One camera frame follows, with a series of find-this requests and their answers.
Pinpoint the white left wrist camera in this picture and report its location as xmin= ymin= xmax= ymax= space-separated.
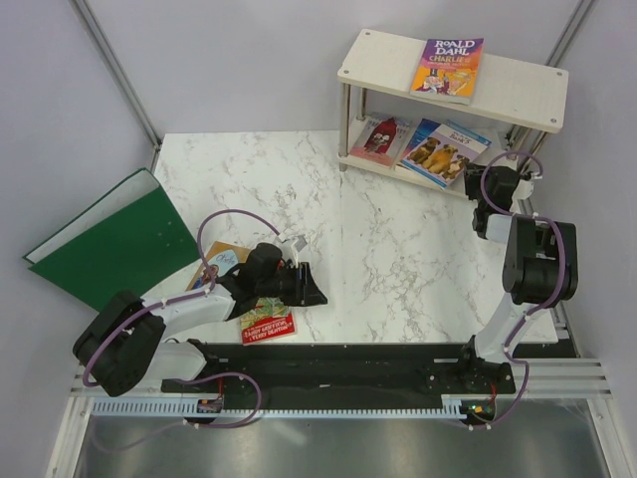
xmin=275 ymin=235 xmax=308 ymax=265

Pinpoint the white two-tier shelf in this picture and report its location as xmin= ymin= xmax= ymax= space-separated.
xmin=337 ymin=29 xmax=568 ymax=197

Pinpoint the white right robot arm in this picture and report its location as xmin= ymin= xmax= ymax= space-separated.
xmin=455 ymin=164 xmax=578 ymax=392

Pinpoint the red house cover book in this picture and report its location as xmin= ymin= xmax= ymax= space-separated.
xmin=350 ymin=115 xmax=412 ymax=167

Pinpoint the red 13-Storey Treehouse book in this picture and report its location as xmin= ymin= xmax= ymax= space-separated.
xmin=239 ymin=298 xmax=297 ymax=346

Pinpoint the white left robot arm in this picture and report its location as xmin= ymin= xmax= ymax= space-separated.
xmin=73 ymin=236 xmax=328 ymax=397

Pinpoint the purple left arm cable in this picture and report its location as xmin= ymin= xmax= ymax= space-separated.
xmin=82 ymin=210 xmax=264 ymax=452

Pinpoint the aluminium rail frame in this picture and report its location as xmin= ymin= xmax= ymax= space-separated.
xmin=69 ymin=356 xmax=616 ymax=399

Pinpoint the orange Charlie portrait book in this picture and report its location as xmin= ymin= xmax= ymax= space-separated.
xmin=187 ymin=241 xmax=250 ymax=291

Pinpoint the green ring binder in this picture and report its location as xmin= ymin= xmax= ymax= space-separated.
xmin=23 ymin=168 xmax=199 ymax=312

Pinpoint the white slotted cable duct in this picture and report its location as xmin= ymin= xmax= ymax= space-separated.
xmin=91 ymin=396 xmax=469 ymax=419

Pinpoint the Charlie Chocolate Factory book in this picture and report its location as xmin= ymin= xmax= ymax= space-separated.
xmin=409 ymin=38 xmax=484 ymax=105

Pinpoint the Why Do Dogs Bark book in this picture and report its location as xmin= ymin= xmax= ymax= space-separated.
xmin=405 ymin=121 xmax=492 ymax=189

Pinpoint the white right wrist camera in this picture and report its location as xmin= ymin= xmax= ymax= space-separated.
xmin=513 ymin=171 xmax=542 ymax=201

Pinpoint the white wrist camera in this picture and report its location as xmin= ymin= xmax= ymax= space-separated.
xmin=513 ymin=171 xmax=542 ymax=201
xmin=275 ymin=235 xmax=308 ymax=265

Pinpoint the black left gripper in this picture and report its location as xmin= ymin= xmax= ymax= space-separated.
xmin=257 ymin=262 xmax=327 ymax=307

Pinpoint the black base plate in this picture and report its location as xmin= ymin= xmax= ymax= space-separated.
xmin=158 ymin=341 xmax=519 ymax=412

